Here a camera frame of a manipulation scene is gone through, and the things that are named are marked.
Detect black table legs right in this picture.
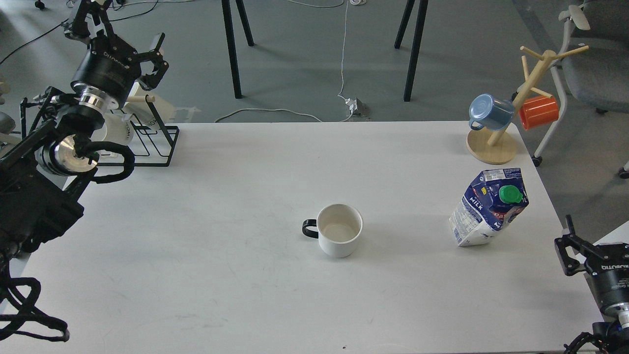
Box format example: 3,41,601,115
394,0,429,102

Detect white cable on floor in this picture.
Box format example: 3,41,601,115
214,0,367,123

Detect white mug on rack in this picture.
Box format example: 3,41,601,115
91,114,135,146

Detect grey floor power socket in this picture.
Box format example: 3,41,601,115
344,98,370,118

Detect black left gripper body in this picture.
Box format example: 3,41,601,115
70,36,141,109

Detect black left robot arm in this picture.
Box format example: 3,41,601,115
0,0,170,341

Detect blue mug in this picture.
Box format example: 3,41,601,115
469,93,516,131

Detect grey office chair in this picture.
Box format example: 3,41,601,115
532,0,629,167

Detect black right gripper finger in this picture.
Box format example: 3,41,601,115
554,215,607,276

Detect black table legs left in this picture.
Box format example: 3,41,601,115
221,0,255,99

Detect black table legs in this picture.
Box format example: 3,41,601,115
394,0,429,102
221,0,255,99

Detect white mug black handle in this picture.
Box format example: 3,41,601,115
301,204,363,258

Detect black wire mug rack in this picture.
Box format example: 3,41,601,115
15,87,179,176

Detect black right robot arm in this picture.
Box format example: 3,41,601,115
553,215,629,354

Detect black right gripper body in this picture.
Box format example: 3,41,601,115
585,251,629,317

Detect orange mug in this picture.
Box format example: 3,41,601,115
518,95,560,131

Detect blue white milk carton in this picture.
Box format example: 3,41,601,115
449,168,529,247

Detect wooden mug tree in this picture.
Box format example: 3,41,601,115
466,45,589,164

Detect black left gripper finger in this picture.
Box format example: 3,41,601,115
139,58,170,90
133,33,166,67

